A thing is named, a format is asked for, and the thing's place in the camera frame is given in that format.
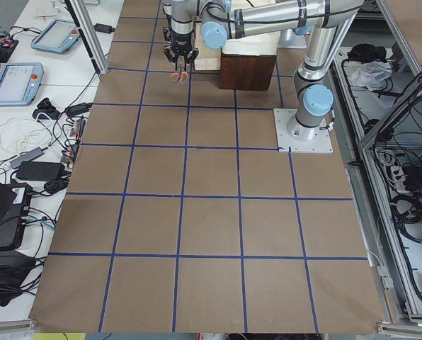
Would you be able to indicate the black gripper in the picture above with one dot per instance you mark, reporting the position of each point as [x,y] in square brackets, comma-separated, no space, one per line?
[180,42]

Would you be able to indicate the orange grey scissors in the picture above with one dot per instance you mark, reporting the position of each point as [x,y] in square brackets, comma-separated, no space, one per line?
[180,78]

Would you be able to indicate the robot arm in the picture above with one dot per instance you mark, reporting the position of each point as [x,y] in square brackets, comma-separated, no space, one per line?
[180,33]
[329,21]

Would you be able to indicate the brown wooden cabinet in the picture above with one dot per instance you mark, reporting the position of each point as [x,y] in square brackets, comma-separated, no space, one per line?
[246,72]

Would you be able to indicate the upper teach pendant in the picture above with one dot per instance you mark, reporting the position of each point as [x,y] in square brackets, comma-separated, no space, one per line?
[58,37]

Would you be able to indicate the teach pendant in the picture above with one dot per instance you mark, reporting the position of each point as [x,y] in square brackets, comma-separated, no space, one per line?
[19,83]
[58,37]

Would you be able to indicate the lower teach pendant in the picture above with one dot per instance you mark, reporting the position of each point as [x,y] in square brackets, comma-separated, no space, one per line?
[19,83]

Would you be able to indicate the white cloth rag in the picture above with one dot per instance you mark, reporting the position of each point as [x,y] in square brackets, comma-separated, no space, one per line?
[372,76]

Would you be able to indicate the black power brick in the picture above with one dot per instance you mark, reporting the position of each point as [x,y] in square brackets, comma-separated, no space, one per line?
[39,171]

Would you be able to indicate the black laptop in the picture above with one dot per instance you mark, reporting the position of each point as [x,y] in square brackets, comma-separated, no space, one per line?
[14,206]

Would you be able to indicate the aluminium frame post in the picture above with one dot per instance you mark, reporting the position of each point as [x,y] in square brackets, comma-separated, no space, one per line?
[82,20]

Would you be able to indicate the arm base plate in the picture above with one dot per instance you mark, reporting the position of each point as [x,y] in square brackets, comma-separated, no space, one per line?
[295,138]

